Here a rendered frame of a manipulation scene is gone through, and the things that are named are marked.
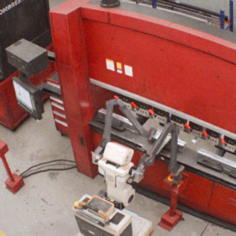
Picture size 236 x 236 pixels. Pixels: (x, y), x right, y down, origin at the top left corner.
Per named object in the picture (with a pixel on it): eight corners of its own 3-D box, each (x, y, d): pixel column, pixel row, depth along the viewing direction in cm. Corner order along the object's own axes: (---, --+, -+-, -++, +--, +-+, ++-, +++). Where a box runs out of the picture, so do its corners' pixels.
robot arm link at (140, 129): (112, 102, 379) (115, 102, 369) (117, 98, 380) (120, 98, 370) (141, 137, 389) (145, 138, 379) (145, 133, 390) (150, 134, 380)
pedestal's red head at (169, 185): (163, 187, 401) (163, 176, 389) (172, 178, 410) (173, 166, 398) (177, 196, 390) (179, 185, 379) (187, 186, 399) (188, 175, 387)
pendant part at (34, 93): (17, 103, 429) (11, 77, 405) (25, 98, 435) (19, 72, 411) (39, 121, 403) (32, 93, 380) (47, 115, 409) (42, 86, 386)
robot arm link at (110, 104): (104, 97, 376) (108, 97, 367) (119, 99, 380) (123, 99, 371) (99, 147, 377) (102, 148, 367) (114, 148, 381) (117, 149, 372)
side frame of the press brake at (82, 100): (77, 171, 515) (48, 11, 364) (116, 132, 565) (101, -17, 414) (93, 179, 503) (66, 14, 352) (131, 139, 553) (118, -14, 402)
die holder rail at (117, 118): (99, 117, 456) (98, 110, 450) (102, 114, 460) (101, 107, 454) (137, 134, 433) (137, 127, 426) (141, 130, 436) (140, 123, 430)
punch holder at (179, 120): (170, 126, 393) (170, 113, 382) (174, 121, 398) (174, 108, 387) (183, 131, 386) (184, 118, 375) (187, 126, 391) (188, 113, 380)
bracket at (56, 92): (29, 98, 451) (28, 93, 446) (43, 86, 465) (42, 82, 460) (53, 109, 432) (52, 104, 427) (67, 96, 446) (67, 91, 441)
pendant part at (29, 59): (18, 109, 443) (4, 48, 388) (34, 98, 456) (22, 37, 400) (42, 129, 415) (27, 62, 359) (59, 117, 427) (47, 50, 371)
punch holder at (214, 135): (204, 141, 374) (206, 128, 363) (208, 135, 379) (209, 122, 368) (217, 145, 367) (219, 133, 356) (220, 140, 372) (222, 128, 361)
